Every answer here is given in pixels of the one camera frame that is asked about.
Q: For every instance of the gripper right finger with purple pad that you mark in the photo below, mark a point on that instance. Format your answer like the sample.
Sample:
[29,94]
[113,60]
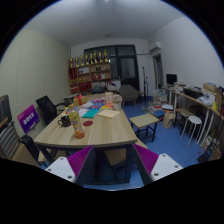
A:
[152,166]

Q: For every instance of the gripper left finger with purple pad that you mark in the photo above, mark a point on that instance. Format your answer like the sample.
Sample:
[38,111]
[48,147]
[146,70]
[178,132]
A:
[74,168]

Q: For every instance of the small wooden side table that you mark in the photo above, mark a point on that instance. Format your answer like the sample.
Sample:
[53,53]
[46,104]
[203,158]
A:
[146,122]

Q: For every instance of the red round coaster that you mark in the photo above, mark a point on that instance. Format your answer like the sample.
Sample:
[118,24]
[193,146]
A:
[88,123]

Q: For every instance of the black mug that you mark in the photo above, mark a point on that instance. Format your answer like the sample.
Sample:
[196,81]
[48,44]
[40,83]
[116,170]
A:
[64,121]

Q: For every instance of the long wooden table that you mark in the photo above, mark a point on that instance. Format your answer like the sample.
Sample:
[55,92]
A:
[104,134]

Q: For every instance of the paper shopping bag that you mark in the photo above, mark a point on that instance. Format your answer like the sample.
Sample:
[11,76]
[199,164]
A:
[168,119]

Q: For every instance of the teal folder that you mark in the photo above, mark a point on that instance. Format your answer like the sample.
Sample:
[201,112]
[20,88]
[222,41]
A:
[91,113]

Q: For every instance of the orange drink plastic bottle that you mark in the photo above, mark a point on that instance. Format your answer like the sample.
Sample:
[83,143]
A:
[75,121]

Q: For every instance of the wooden stool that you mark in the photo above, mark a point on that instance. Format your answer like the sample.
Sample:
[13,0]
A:
[181,116]

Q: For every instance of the tan cardboard book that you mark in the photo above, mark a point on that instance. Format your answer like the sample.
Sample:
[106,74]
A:
[108,113]

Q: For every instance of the black office chair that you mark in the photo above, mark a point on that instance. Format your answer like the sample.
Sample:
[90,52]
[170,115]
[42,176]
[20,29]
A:
[48,108]

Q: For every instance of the white round stool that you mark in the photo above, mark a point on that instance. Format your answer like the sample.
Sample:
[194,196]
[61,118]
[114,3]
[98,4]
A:
[195,122]

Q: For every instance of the stack of books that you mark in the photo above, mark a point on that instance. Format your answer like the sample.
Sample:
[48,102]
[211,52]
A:
[159,97]

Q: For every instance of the purple sign board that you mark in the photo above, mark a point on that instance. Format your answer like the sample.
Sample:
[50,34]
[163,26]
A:
[28,118]

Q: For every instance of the beige bag on table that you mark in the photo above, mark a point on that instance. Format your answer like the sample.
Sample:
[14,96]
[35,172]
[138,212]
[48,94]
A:
[117,100]

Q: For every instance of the grey armchair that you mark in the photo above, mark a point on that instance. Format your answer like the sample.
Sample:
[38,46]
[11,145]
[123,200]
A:
[128,93]

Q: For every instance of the striped chair at left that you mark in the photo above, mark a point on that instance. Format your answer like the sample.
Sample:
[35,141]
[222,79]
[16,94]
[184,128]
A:
[16,148]

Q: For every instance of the computer monitor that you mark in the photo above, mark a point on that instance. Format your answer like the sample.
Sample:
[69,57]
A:
[171,78]

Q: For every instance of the long side desk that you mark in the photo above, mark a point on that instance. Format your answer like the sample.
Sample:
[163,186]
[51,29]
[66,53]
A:
[198,108]

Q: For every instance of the red wooden trophy shelf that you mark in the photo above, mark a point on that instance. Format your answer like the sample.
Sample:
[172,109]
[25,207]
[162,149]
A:
[85,78]

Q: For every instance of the dark window door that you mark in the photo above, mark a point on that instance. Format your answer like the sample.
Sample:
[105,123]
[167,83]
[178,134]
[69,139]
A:
[123,63]

